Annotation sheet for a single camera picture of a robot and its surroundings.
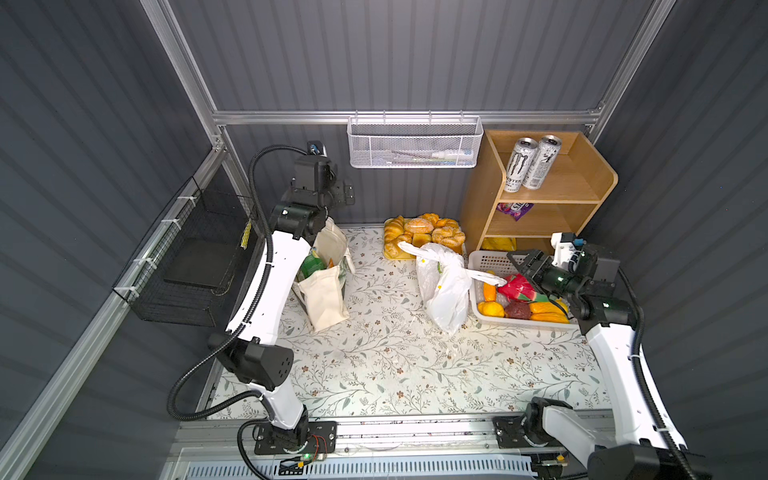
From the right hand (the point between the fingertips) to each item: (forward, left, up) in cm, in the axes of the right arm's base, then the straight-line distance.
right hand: (518, 262), depth 73 cm
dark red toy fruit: (-1, -6, -22) cm, 23 cm away
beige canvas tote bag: (0, +51, -13) cm, 53 cm away
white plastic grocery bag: (+3, +17, -14) cm, 22 cm away
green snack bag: (+16, +60, -20) cm, 65 cm away
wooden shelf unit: (+32, -27, 0) cm, 42 cm away
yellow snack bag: (+28, -10, -25) cm, 38 cm away
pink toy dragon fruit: (+5, -8, -20) cm, 22 cm away
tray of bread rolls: (+33, +22, -22) cm, 45 cm away
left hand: (+15, +47, +14) cm, 51 cm away
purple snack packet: (+30, -11, -10) cm, 34 cm away
